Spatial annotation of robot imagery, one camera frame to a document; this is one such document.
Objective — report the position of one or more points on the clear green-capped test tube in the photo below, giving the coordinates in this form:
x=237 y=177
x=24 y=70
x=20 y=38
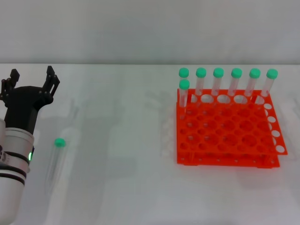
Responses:
x=184 y=72
x=218 y=72
x=254 y=73
x=201 y=72
x=60 y=142
x=272 y=73
x=184 y=84
x=236 y=72

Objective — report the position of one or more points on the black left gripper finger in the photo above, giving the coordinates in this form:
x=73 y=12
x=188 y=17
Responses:
x=51 y=80
x=13 y=77

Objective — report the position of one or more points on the orange test tube rack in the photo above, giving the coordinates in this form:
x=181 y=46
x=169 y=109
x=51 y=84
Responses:
x=222 y=131

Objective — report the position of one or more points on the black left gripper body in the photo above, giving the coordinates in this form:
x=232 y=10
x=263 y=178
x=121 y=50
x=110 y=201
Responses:
x=23 y=105

